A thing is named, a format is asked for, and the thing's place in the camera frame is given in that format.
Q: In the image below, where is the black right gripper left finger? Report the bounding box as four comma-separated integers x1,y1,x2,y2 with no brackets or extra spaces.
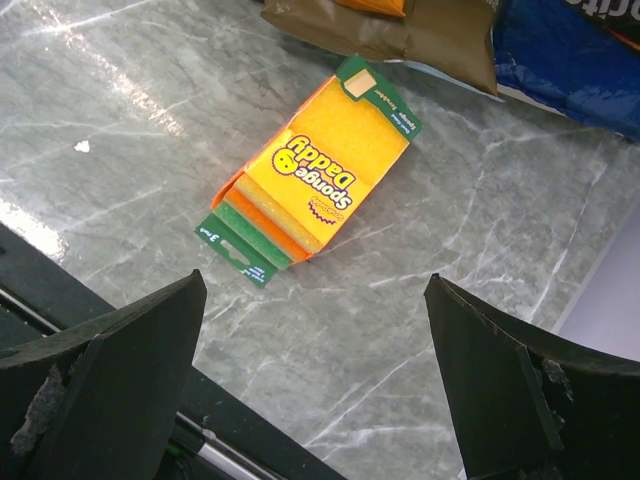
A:
1,271,207,479

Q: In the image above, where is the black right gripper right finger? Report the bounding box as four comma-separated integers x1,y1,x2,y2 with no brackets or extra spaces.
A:
425,274,639,479

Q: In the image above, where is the Sponge Daddy sponge pack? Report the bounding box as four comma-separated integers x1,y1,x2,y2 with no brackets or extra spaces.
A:
195,55,422,287

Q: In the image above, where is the blue snack bag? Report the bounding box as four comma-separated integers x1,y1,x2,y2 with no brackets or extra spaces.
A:
493,0,639,141

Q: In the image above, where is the brown snack bag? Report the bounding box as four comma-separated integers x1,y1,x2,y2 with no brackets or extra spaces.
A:
261,1,500,96

